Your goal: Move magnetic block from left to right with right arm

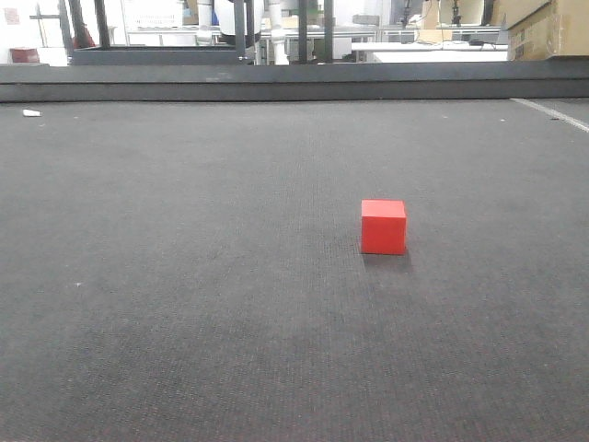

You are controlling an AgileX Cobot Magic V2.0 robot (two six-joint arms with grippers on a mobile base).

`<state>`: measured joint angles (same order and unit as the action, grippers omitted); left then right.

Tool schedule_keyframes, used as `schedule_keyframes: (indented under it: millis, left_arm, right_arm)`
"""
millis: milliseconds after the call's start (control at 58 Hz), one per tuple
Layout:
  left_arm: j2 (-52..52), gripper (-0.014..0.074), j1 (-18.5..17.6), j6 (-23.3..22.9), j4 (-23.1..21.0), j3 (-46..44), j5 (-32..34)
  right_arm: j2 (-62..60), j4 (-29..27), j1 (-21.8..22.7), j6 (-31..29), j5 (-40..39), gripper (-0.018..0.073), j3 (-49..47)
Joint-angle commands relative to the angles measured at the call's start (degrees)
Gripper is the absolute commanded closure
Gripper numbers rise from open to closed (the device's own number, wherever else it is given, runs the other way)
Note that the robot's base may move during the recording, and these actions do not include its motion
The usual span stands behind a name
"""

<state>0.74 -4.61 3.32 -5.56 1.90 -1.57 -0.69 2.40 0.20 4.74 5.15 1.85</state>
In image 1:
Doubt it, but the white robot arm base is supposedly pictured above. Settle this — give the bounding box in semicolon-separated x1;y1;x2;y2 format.
196;0;289;65

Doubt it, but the red magnetic cube block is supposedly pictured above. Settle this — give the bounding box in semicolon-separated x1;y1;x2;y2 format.
361;199;407;255

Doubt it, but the white lab table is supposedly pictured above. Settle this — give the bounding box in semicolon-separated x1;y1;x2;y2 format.
352;41;508;64

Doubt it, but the large cardboard box right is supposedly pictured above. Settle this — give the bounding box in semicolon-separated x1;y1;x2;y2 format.
492;0;588;61

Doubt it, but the red box on left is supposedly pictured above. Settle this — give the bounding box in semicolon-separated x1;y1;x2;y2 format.
9;47;40;64

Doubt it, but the black metal frame stand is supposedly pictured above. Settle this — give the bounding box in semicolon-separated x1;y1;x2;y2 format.
60;1;333;66

